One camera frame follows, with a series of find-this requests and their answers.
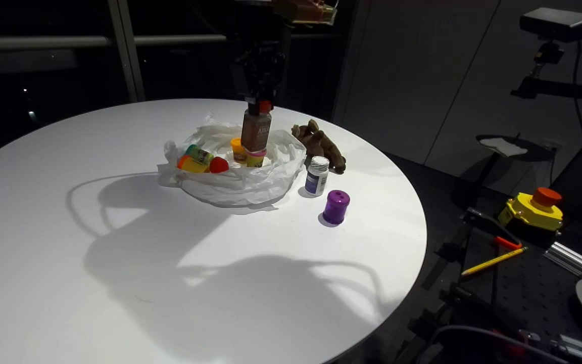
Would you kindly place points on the brown moose plush toy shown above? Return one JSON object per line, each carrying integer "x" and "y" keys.
{"x": 318, "y": 141}

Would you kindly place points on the white plastic bag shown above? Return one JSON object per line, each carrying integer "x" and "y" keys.
{"x": 237, "y": 189}

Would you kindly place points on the aluminium extrusion bar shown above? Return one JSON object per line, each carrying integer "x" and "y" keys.
{"x": 574, "y": 258}

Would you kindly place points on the grey horizontal railing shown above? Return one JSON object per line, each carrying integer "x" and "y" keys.
{"x": 34, "y": 42}

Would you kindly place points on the grey plate on tripod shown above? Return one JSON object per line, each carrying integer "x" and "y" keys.
{"x": 513, "y": 145}

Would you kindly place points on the large yellow tub orange lid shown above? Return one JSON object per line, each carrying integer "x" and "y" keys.
{"x": 192, "y": 165}

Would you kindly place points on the small white-lid jar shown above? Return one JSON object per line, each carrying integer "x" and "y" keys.
{"x": 318, "y": 177}

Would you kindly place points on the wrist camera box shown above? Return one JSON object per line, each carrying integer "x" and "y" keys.
{"x": 308, "y": 11}

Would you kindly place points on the red toy strawberry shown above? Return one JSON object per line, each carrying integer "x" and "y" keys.
{"x": 218, "y": 165}

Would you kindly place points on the yellow emergency stop button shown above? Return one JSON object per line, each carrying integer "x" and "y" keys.
{"x": 533, "y": 208}

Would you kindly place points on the yellow pencil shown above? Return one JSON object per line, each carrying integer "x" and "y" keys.
{"x": 493, "y": 261}

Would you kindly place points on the orange-lid spice jar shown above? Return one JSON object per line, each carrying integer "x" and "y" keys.
{"x": 255, "y": 132}

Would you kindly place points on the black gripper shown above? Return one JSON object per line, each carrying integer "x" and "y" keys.
{"x": 263, "y": 68}

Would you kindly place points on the black camera on stand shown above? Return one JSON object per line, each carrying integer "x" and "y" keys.
{"x": 559, "y": 23}

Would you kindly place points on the purple shaker container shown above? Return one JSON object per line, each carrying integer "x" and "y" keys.
{"x": 335, "y": 206}

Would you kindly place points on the grey window post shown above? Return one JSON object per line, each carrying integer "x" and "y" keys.
{"x": 125, "y": 51}

